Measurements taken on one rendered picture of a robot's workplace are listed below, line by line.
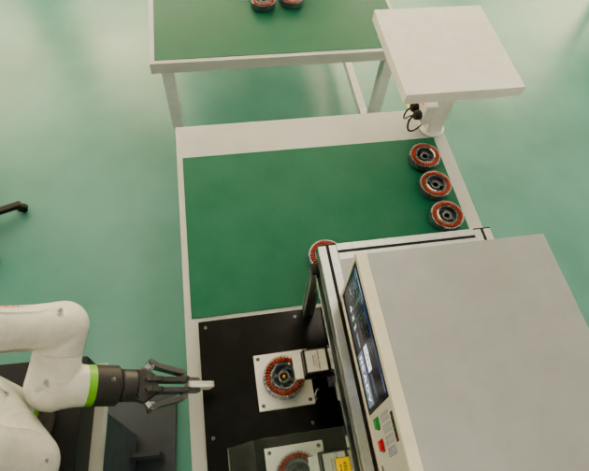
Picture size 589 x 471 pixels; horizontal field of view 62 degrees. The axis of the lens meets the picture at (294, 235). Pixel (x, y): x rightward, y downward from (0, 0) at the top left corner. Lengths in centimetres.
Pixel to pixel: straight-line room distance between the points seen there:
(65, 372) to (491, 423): 84
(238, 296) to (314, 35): 126
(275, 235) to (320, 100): 162
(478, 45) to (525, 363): 100
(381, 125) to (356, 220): 45
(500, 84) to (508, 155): 162
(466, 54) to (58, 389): 137
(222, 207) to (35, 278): 119
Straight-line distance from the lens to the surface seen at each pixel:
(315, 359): 127
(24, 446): 108
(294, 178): 174
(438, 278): 96
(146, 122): 300
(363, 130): 193
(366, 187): 175
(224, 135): 187
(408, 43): 158
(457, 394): 89
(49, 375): 118
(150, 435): 219
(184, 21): 237
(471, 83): 151
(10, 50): 369
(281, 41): 226
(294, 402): 138
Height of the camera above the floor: 213
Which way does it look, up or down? 59 degrees down
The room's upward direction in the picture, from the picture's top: 7 degrees clockwise
